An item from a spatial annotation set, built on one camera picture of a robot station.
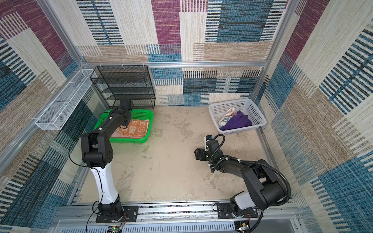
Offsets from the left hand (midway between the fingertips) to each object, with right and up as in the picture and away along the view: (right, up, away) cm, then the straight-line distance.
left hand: (117, 116), depth 97 cm
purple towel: (+82, -2, +5) cm, 82 cm away
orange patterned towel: (+10, -8, +5) cm, 14 cm away
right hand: (+54, -23, -4) cm, 59 cm away
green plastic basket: (+11, +2, +12) cm, 17 cm away
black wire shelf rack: (-5, +25, +11) cm, 28 cm away
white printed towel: (+78, +3, +15) cm, 80 cm away
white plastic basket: (+91, +8, +18) cm, 93 cm away
